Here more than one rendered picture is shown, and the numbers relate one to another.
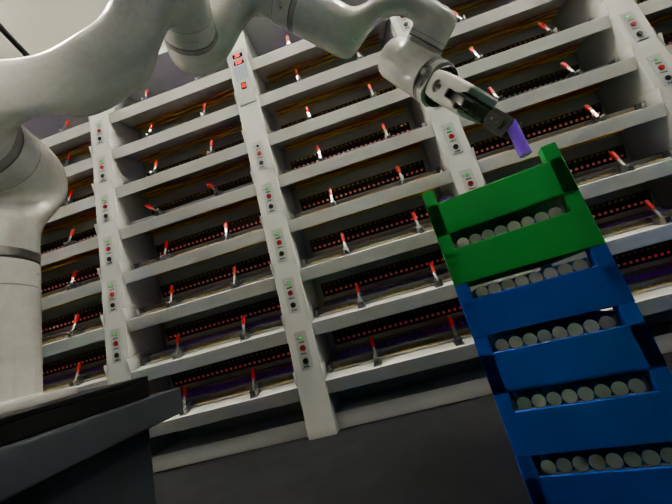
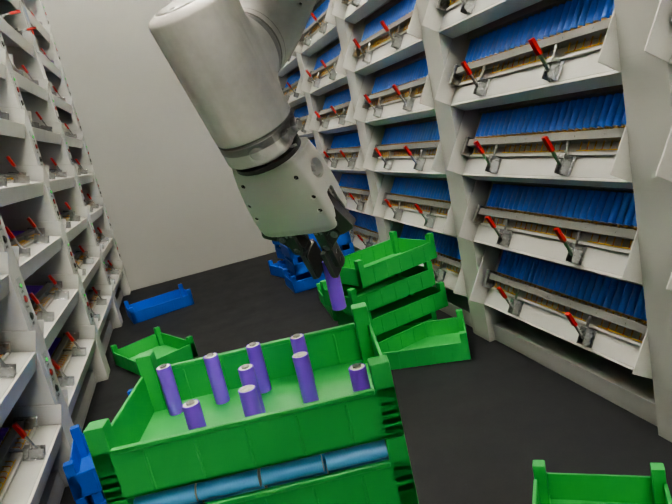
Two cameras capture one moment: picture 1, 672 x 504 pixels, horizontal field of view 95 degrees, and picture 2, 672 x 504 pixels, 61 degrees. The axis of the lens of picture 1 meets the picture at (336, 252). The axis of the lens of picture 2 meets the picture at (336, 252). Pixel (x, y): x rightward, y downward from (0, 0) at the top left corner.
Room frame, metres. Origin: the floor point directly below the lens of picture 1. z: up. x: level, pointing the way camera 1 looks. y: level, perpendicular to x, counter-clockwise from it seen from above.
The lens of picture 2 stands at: (0.69, 0.31, 0.71)
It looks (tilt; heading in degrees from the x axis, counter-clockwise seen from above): 12 degrees down; 249
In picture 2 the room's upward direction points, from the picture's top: 12 degrees counter-clockwise
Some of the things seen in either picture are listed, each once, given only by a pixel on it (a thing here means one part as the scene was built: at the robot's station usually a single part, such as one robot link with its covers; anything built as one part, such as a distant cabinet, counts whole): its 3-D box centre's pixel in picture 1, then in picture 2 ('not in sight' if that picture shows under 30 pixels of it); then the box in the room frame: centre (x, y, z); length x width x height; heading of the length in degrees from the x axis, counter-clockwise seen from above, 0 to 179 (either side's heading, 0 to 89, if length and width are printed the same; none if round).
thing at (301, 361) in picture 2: not in sight; (306, 380); (0.54, -0.28, 0.44); 0.02 x 0.02 x 0.06
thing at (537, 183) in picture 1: (486, 215); (254, 388); (0.59, -0.31, 0.44); 0.30 x 0.20 x 0.08; 161
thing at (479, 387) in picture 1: (237, 438); not in sight; (1.23, 0.53, 0.02); 2.19 x 0.16 x 0.05; 84
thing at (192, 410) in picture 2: not in sight; (198, 429); (0.66, -0.27, 0.44); 0.02 x 0.02 x 0.06
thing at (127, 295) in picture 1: (128, 249); not in sight; (1.25, 0.88, 0.87); 0.20 x 0.09 x 1.74; 174
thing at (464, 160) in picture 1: (444, 146); not in sight; (1.09, -0.52, 0.87); 0.20 x 0.09 x 1.74; 174
